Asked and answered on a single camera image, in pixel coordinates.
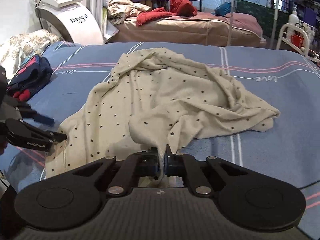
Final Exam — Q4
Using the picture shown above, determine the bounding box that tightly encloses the floral patterned pillow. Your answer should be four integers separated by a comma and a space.
1, 29, 61, 80

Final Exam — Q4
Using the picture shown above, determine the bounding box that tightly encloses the white metal cart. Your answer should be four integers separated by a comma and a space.
276, 23, 319, 63

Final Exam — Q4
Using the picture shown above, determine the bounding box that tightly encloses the brown covered massage bed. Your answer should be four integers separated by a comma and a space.
110, 14, 266, 48

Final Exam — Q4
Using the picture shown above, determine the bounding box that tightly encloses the red garment on bed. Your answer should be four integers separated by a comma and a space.
136, 0, 197, 27

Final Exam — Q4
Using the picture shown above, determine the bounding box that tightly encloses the beige crumpled blanket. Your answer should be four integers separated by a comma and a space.
107, 0, 150, 25

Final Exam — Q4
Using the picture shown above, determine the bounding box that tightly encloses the navy red folded garment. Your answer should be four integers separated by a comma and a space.
7, 55, 53, 102

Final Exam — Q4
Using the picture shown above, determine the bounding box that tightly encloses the pink bed cover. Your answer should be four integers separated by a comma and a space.
171, 12, 263, 38

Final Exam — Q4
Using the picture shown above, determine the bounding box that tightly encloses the white metal pole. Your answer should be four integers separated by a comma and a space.
269, 0, 279, 49

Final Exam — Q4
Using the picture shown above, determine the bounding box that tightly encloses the blue box on bed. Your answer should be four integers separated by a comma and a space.
215, 2, 231, 16

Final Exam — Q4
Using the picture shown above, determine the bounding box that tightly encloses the white medical device machine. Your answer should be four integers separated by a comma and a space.
35, 0, 104, 45

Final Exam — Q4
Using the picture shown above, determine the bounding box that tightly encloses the cream polka dot shirt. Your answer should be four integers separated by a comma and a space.
46, 48, 280, 178

